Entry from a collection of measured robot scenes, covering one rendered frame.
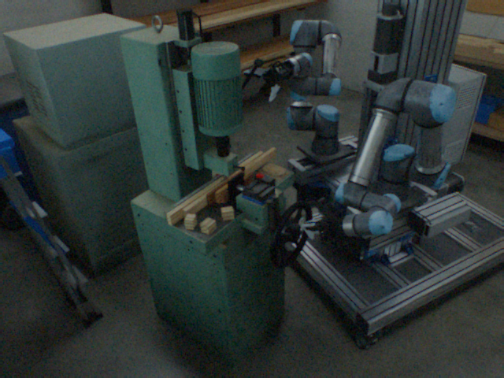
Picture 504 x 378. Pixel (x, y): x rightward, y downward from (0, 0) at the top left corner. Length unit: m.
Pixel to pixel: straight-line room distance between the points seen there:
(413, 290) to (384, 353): 0.35
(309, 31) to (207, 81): 0.79
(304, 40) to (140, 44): 0.84
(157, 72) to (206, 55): 0.25
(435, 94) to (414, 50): 0.47
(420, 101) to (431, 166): 0.36
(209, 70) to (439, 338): 1.81
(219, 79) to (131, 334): 1.54
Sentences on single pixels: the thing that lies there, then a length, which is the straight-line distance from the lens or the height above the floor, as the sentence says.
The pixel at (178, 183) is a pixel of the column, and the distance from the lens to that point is 1.90.
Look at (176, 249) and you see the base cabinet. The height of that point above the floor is 0.65.
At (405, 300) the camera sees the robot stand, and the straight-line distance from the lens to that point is 2.39.
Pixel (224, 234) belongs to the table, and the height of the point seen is 0.87.
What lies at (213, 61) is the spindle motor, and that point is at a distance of 1.53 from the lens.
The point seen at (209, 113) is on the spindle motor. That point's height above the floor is 1.29.
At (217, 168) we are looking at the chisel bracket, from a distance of 1.78.
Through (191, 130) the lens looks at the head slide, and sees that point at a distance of 1.74.
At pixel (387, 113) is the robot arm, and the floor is 1.32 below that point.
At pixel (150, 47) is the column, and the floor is 1.50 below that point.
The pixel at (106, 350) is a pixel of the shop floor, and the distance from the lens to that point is 2.53.
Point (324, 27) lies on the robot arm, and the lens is 2.20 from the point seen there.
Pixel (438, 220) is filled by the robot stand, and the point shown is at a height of 0.73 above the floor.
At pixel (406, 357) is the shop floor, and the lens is 2.45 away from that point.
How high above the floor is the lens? 1.94
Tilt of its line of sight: 34 degrees down
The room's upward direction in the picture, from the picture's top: 2 degrees counter-clockwise
